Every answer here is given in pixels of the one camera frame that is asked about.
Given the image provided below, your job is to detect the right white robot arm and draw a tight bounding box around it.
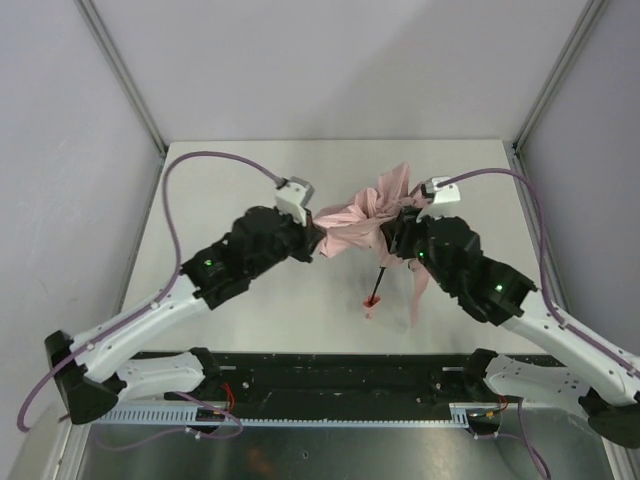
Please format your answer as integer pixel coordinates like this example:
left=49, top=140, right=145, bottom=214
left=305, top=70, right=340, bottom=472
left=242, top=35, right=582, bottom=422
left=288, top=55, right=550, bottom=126
left=382, top=207, right=639, bottom=449

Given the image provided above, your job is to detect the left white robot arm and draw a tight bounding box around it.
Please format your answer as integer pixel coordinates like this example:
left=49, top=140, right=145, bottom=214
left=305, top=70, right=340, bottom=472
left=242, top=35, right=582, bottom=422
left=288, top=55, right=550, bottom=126
left=44, top=206, right=325, bottom=425

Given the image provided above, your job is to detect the pink folding umbrella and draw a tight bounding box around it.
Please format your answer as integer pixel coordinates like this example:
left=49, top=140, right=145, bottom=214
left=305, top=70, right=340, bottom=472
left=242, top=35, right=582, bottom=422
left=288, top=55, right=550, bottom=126
left=313, top=163, right=430, bottom=327

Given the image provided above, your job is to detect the left aluminium frame post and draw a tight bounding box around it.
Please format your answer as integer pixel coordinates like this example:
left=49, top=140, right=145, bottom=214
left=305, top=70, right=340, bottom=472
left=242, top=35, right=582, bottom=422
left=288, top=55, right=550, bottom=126
left=73, top=0, right=168, bottom=158

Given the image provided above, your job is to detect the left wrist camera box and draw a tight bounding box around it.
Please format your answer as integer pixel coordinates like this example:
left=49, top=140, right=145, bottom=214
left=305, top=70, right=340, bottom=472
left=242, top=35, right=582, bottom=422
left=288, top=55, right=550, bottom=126
left=275, top=177, right=315, bottom=226

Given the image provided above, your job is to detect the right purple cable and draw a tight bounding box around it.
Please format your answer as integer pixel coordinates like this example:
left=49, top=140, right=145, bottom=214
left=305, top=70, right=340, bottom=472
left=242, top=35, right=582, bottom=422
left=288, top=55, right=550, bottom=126
left=434, top=167, right=640, bottom=471

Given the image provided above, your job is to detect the aluminium frame post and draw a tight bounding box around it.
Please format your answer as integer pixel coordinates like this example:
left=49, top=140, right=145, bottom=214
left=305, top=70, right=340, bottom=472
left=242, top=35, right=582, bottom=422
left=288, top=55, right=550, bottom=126
left=73, top=0, right=168, bottom=158
left=511, top=0, right=610, bottom=154

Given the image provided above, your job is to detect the grey slotted cable duct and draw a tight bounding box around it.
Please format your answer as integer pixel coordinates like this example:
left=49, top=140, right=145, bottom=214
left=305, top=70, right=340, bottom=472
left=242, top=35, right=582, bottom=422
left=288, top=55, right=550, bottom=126
left=107, top=403, right=501, bottom=429

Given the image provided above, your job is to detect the right aluminium frame post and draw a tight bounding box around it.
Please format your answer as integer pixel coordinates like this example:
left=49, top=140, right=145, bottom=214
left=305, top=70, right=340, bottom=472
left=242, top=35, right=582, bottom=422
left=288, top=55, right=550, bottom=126
left=511, top=0, right=610, bottom=154

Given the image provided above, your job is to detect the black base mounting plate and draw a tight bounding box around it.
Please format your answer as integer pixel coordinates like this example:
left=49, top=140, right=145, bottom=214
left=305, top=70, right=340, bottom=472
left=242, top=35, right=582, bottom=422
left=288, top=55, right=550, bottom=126
left=164, top=349, right=524, bottom=421

